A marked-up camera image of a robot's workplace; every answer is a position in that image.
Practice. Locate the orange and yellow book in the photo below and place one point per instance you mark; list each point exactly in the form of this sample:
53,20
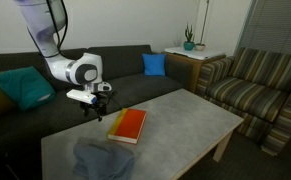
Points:
128,125

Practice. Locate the teal cushion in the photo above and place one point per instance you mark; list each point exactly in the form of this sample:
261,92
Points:
21,86

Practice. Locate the light wooden table leg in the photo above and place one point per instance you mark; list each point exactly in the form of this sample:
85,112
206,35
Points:
222,146

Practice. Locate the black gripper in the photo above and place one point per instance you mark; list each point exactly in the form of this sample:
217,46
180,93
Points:
96,104

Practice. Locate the striped armchair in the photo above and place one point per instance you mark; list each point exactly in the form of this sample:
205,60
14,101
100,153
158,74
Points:
248,96

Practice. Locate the teal pot with plant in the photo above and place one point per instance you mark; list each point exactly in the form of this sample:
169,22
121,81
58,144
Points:
189,46

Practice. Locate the grey-blue crumpled cloth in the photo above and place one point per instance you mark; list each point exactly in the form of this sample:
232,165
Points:
101,160

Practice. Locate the small white plant pot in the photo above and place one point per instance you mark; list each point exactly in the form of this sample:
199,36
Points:
200,47

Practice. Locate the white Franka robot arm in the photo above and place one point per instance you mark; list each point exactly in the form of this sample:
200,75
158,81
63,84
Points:
85,71

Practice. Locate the dark grey patterned sofa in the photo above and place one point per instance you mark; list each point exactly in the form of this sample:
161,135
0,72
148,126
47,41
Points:
135,63

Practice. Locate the blue square cushion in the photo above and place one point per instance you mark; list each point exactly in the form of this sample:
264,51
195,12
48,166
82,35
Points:
154,65

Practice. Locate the grey window blinds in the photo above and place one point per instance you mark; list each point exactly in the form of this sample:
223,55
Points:
275,23

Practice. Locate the white flat board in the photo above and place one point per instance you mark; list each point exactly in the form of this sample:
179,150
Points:
195,53

